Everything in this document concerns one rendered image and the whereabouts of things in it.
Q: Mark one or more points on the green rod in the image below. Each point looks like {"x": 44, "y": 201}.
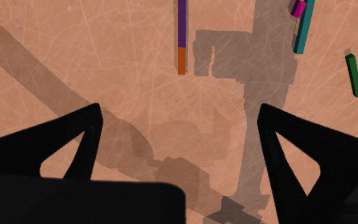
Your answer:
{"x": 353, "y": 73}

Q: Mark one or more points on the purple rod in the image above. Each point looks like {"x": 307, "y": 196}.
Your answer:
{"x": 181, "y": 23}

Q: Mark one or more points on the orange-brown rod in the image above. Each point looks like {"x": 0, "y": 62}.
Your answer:
{"x": 181, "y": 60}

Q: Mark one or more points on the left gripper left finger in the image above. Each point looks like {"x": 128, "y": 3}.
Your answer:
{"x": 22, "y": 152}

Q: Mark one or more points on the magenta block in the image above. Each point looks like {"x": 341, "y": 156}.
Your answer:
{"x": 298, "y": 8}

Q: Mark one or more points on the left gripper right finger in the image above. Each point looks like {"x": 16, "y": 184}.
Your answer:
{"x": 335, "y": 192}

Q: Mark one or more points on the turquoise rod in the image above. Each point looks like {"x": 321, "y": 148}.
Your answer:
{"x": 304, "y": 27}

